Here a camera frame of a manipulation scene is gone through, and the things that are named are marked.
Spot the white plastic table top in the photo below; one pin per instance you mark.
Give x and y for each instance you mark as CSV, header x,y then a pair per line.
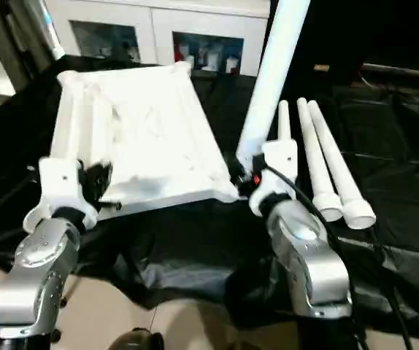
x,y
151,124

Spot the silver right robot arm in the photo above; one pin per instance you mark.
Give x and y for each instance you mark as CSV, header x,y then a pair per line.
x,y
312,262

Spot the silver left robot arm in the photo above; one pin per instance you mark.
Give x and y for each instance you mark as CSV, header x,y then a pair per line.
x,y
34,277

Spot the small white cup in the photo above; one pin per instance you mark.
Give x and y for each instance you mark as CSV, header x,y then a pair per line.
x,y
233,64

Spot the pale blue bottle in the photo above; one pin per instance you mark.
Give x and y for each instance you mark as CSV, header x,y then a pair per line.
x,y
213,57

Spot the red bottle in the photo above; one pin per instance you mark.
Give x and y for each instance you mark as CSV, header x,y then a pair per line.
x,y
179,52

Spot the teal white pole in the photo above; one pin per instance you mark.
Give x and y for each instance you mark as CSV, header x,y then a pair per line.
x,y
49,25

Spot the grey left robot leg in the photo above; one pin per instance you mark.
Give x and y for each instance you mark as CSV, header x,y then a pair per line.
x,y
136,341

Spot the white display cabinet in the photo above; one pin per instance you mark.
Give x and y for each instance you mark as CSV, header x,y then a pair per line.
x,y
158,14

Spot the black low cabinet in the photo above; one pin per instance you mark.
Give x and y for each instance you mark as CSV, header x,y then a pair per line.
x,y
370,36

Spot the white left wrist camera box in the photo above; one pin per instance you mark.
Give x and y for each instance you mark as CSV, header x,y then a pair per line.
x,y
63,186

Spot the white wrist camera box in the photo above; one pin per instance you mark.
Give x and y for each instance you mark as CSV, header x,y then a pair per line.
x,y
279,168
63,186

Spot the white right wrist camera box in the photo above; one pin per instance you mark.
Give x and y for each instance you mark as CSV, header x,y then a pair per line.
x,y
279,168

